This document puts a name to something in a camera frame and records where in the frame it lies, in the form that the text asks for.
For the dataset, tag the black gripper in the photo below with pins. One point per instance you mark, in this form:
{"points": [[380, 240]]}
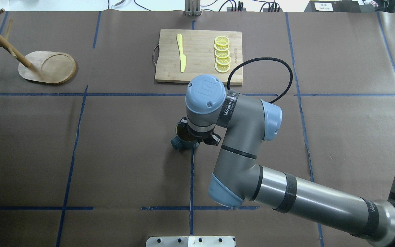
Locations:
{"points": [[214, 139]]}

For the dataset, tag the aluminium frame post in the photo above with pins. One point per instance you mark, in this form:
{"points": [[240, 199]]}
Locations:
{"points": [[192, 8]]}

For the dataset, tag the teal mug yellow inside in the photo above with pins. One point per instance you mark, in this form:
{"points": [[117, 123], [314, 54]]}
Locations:
{"points": [[182, 140]]}

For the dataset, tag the wooden cutting board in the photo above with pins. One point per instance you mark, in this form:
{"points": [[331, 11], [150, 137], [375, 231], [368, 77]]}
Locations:
{"points": [[198, 47]]}

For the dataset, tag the lemon slice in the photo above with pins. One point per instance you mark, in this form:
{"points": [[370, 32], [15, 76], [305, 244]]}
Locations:
{"points": [[222, 41], [222, 68], [222, 54], [223, 61], [221, 48]]}

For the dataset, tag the white pillar with base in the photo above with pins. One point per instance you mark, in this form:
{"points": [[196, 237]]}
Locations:
{"points": [[191, 241]]}

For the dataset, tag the orange black adapter far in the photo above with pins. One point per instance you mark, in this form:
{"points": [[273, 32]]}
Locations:
{"points": [[236, 7]]}

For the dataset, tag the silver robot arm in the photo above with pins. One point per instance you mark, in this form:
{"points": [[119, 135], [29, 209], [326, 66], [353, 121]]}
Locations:
{"points": [[329, 160]]}

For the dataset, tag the black box white label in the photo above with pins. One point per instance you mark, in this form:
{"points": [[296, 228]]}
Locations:
{"points": [[336, 6]]}

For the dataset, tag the yellow plastic knife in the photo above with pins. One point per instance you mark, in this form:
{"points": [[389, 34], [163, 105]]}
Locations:
{"points": [[183, 58]]}

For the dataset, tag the orange black adapter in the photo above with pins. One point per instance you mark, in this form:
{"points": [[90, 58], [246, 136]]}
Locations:
{"points": [[270, 7], [236, 7]]}

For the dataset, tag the wooden cup rack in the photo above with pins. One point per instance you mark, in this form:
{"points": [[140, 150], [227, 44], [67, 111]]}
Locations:
{"points": [[40, 66]]}

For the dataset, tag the orange black adapter near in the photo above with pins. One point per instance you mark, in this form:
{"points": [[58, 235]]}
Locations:
{"points": [[270, 7]]}

